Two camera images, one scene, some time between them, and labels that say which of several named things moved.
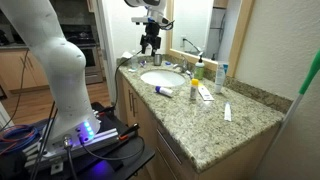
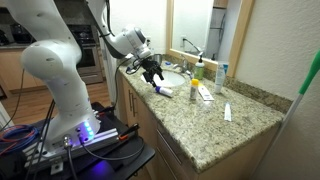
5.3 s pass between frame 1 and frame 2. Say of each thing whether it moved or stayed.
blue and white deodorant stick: stayed
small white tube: stayed
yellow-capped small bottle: stayed
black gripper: moved
